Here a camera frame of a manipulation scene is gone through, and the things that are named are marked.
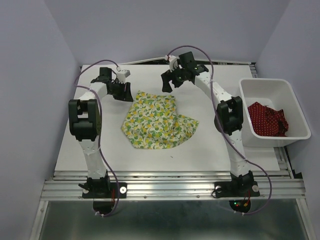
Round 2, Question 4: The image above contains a red polka dot skirt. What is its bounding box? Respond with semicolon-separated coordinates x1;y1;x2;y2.
247;102;289;137

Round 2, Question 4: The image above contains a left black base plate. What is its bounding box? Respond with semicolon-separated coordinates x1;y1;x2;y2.
81;182;127;199

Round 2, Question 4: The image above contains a white plastic bin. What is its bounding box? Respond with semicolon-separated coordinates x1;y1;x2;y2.
239;78;311;147

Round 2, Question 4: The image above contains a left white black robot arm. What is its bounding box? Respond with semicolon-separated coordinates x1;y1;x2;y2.
68;67;133;199

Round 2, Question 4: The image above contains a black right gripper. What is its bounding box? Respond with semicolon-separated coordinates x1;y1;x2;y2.
161;62;187;93

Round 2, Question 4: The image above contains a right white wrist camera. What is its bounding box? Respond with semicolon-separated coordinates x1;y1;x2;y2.
164;55;179;72

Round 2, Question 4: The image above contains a lemon print skirt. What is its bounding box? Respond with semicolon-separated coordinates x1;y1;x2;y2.
121;91;199;150

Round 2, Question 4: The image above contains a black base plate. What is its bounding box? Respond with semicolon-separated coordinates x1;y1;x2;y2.
211;181;261;199
81;182;127;199

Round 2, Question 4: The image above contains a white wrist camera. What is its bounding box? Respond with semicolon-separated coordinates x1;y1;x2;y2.
164;55;179;72
116;69;131;84

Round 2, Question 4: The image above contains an aluminium frame rail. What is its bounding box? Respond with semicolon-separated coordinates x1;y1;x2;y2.
30;164;316;240

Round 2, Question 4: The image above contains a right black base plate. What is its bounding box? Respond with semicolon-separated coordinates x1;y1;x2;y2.
211;181;261;199

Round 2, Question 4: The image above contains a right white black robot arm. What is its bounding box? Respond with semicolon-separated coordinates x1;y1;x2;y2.
161;52;255;198

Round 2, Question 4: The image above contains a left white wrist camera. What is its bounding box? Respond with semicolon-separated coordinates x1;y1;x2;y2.
116;69;131;84

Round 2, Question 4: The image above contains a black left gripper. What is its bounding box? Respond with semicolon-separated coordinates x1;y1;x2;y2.
109;80;134;102

